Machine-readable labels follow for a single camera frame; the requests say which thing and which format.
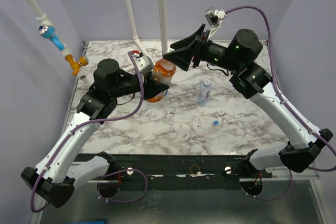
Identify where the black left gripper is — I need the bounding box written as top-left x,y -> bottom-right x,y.
111,70 -> 170,100

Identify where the orange tea bottle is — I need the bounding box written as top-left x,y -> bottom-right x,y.
148,59 -> 176,103

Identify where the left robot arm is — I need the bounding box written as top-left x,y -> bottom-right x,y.
21,59 -> 169,208

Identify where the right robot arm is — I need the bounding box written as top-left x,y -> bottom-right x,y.
163,25 -> 333,178

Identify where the white vertical pole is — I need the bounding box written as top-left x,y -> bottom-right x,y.
158,0 -> 168,53

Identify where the yellow plastic faucet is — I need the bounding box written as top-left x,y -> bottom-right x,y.
65,55 -> 89,76

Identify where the blue plastic faucet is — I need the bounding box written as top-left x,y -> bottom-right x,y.
38,24 -> 65,51

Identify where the blue object at bottom edge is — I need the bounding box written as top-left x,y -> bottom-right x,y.
87,220 -> 106,224

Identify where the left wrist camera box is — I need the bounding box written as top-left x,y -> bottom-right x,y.
134,55 -> 154,76

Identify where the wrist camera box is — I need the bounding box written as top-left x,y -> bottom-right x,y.
204,6 -> 226,39
134,55 -> 154,76

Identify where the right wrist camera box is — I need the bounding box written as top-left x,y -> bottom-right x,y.
204,6 -> 226,39

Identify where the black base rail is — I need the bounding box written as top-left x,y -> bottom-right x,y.
93,154 -> 272,191

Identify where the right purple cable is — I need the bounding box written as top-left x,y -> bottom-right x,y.
224,5 -> 336,201

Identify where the white PVC pipe frame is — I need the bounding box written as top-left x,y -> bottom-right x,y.
6,0 -> 165,90

